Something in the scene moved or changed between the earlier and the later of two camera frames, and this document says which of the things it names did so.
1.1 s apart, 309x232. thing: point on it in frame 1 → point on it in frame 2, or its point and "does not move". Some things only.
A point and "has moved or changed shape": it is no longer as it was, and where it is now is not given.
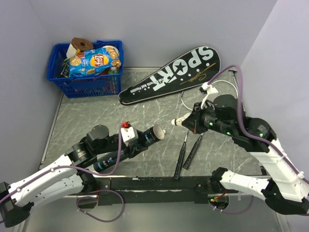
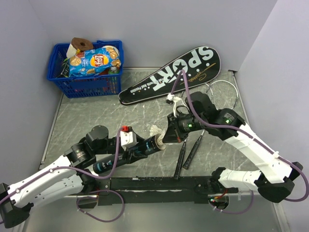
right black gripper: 193,121 → 171,135
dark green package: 66,65 does not move
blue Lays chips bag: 93,61 does not move
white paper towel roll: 71,51 does not move
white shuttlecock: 178,121 has moved or changed shape
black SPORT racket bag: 191,69 does not move
